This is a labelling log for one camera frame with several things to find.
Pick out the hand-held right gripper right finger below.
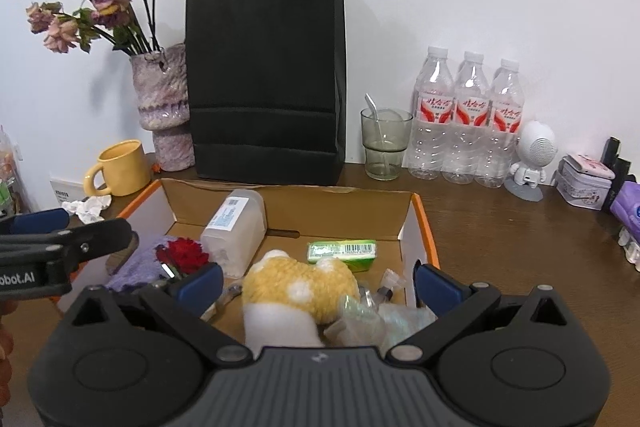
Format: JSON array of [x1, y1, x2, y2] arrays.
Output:
[[386, 262, 572, 362]]

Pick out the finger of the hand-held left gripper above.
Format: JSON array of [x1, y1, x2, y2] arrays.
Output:
[[0, 208, 71, 235], [0, 218, 135, 270]]

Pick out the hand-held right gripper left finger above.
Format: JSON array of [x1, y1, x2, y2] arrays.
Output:
[[71, 263, 253, 364]]

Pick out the translucent plastic container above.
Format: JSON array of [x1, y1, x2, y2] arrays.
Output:
[[200, 188, 267, 279]]

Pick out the crinkled clear plastic wrap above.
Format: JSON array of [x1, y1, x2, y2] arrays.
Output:
[[324, 292, 437, 358]]

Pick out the yellow and white plush toy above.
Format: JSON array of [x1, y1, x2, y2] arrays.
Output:
[[241, 249, 361, 349]]

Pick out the orange-edged cardboard box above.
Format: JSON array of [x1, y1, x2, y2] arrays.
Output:
[[50, 178, 442, 350]]

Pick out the white ribbed items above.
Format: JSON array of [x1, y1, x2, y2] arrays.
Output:
[[618, 227, 640, 264]]

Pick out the person's left hand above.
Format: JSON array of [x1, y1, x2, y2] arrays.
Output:
[[0, 301, 17, 375]]

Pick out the crumpled white tissue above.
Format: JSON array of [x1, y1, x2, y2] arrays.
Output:
[[62, 194, 113, 224]]

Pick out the red artificial flower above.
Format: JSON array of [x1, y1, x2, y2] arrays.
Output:
[[155, 237, 211, 279]]

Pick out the small clear plastic piece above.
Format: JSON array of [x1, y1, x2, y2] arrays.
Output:
[[376, 269, 407, 304]]

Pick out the purple fuzzy cloth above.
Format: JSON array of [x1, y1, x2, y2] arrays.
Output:
[[106, 234, 173, 294]]

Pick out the clear snack bag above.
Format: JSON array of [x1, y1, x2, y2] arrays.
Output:
[[0, 126, 26, 214]]

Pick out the yellow mug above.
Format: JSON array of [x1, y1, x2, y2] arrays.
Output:
[[83, 140, 152, 198]]

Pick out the green packet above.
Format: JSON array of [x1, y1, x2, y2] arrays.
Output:
[[306, 239, 378, 273]]

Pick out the clear drinking glass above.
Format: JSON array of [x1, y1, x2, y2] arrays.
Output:
[[361, 108, 413, 180]]

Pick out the mottled purple ceramic vase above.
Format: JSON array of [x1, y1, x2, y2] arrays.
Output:
[[130, 43, 196, 172]]

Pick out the clear plastic water bottle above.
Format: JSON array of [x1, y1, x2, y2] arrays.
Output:
[[407, 46, 456, 180], [475, 58, 526, 189], [442, 51, 493, 186]]

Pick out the white robot figure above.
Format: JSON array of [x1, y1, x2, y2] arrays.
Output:
[[504, 120, 557, 202]]

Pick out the printed tin box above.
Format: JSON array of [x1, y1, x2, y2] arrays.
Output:
[[555, 153, 617, 210]]

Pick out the clear plastic spoon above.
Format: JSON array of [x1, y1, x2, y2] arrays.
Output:
[[364, 93, 397, 168]]

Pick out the purple packet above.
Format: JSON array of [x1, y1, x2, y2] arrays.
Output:
[[611, 181, 640, 238]]

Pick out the black upright item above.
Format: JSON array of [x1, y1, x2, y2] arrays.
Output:
[[602, 137, 637, 214]]

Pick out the black paper bag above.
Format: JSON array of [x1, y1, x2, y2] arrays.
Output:
[[185, 0, 347, 184]]

